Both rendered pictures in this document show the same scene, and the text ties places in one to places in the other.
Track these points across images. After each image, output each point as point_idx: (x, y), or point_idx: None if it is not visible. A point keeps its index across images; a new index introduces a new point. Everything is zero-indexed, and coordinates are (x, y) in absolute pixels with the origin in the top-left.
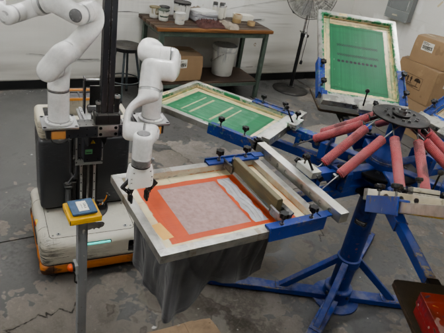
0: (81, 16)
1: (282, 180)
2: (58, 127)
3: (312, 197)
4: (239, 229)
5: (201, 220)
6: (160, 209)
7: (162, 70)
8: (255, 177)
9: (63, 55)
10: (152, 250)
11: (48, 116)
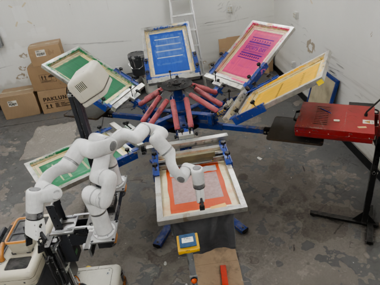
0: (116, 143)
1: (184, 150)
2: (116, 231)
3: (206, 142)
4: (222, 176)
5: (211, 189)
6: (197, 205)
7: (165, 134)
8: (190, 155)
9: (115, 178)
10: (237, 211)
11: (103, 233)
